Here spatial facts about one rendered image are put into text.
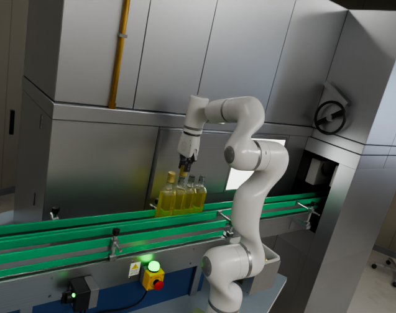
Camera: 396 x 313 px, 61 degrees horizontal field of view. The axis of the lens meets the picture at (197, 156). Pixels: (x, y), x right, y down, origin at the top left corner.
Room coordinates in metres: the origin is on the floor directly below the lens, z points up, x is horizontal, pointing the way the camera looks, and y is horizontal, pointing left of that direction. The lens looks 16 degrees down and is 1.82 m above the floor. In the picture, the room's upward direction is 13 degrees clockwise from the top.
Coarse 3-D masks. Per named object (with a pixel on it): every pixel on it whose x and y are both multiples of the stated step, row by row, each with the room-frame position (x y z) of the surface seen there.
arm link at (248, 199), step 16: (272, 144) 1.05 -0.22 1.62; (272, 160) 1.02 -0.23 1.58; (288, 160) 1.07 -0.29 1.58; (256, 176) 1.06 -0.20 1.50; (272, 176) 1.04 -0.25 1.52; (240, 192) 1.03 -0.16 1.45; (256, 192) 1.02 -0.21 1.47; (240, 208) 1.01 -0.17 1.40; (256, 208) 1.01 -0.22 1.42; (240, 224) 1.01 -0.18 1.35; (256, 224) 1.02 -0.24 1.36; (240, 240) 1.09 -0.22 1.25; (256, 240) 1.02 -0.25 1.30; (256, 256) 1.03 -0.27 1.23; (256, 272) 1.03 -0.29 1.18
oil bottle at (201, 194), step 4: (196, 184) 1.52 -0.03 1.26; (196, 188) 1.49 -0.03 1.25; (200, 188) 1.49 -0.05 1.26; (204, 188) 1.50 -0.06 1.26; (196, 192) 1.48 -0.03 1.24; (200, 192) 1.48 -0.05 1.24; (204, 192) 1.49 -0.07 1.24; (196, 196) 1.48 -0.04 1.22; (200, 196) 1.48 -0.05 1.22; (204, 196) 1.50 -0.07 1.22; (196, 200) 1.47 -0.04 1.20; (200, 200) 1.49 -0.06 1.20; (204, 200) 1.50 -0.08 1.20; (196, 204) 1.48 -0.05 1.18; (200, 204) 1.49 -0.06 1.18; (196, 208) 1.48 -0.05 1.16; (200, 208) 1.49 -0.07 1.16; (192, 212) 1.48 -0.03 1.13; (196, 212) 1.48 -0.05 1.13
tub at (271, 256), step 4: (232, 240) 1.53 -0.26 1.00; (236, 240) 1.55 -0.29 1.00; (264, 248) 1.53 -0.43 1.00; (268, 248) 1.52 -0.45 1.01; (264, 252) 1.53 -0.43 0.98; (268, 252) 1.51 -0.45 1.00; (272, 252) 1.50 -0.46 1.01; (268, 256) 1.50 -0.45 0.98; (272, 256) 1.49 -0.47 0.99; (276, 256) 1.47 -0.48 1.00; (268, 260) 1.41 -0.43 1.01; (272, 260) 1.42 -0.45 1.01; (276, 260) 1.43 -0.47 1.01; (264, 264) 1.38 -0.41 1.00
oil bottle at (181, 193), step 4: (176, 188) 1.42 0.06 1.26; (180, 188) 1.42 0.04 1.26; (184, 188) 1.43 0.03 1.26; (176, 192) 1.41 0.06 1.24; (180, 192) 1.41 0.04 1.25; (184, 192) 1.42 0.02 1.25; (176, 196) 1.40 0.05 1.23; (180, 196) 1.41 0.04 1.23; (184, 196) 1.42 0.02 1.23; (176, 200) 1.40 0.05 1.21; (180, 200) 1.41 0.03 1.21; (184, 200) 1.43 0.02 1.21; (176, 204) 1.40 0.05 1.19; (180, 204) 1.42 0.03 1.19; (184, 204) 1.43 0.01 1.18; (176, 208) 1.40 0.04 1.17; (180, 208) 1.42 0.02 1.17; (172, 212) 1.40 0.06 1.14; (176, 212) 1.41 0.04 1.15; (180, 212) 1.42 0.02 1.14
